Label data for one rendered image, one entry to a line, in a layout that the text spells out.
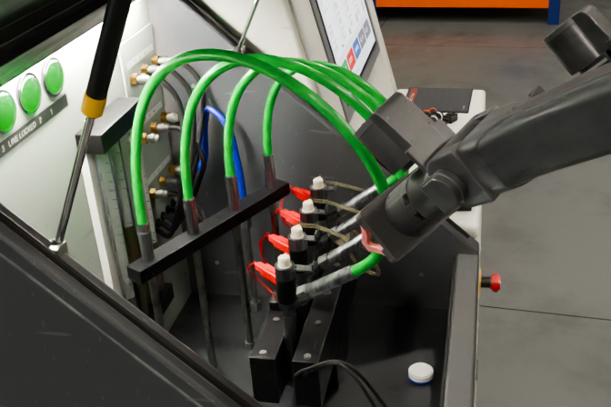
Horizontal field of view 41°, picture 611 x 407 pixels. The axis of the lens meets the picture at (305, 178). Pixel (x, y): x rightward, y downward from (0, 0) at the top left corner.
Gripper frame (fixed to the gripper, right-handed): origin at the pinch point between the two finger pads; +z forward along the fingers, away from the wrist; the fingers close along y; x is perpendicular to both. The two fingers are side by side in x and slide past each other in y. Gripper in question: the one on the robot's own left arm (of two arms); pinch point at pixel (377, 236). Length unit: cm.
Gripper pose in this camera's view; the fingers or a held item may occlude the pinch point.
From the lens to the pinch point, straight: 96.3
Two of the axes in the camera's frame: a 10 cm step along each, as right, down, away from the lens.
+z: -3.0, 3.7, 8.8
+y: -7.2, 5.2, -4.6
